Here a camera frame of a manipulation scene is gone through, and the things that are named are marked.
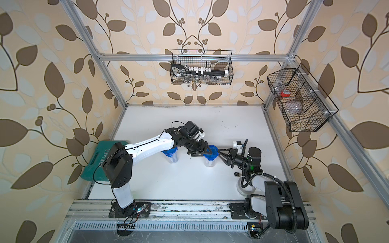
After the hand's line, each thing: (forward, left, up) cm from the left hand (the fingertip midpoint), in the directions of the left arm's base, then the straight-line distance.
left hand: (207, 151), depth 79 cm
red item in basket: (+25, -42, +19) cm, 53 cm away
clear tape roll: (-13, -17, -11) cm, 24 cm away
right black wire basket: (+21, -52, +15) cm, 59 cm away
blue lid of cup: (-1, -4, 0) cm, 4 cm away
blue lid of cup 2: (-1, +20, 0) cm, 20 cm away
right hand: (0, -6, -1) cm, 6 cm away
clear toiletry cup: (+1, +19, -10) cm, 22 cm away
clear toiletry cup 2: (-2, -1, -10) cm, 10 cm away
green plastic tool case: (-7, +63, -11) cm, 64 cm away
